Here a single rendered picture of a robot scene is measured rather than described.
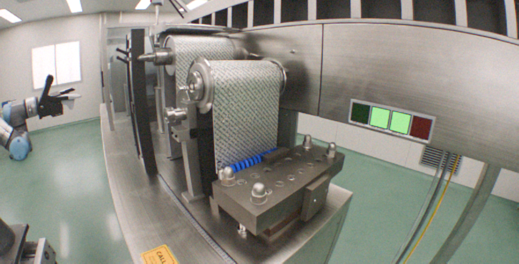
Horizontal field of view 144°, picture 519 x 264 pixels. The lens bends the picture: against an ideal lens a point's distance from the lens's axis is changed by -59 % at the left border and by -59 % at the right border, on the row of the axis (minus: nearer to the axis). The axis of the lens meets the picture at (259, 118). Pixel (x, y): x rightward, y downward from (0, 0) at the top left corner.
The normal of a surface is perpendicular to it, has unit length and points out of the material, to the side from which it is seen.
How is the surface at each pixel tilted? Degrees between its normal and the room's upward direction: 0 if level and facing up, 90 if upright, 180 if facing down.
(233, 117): 90
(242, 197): 0
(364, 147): 90
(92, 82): 90
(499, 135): 90
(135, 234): 0
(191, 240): 0
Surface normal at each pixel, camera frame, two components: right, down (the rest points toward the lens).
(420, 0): -0.73, 0.18
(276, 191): 0.02, -0.96
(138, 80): 0.69, 0.22
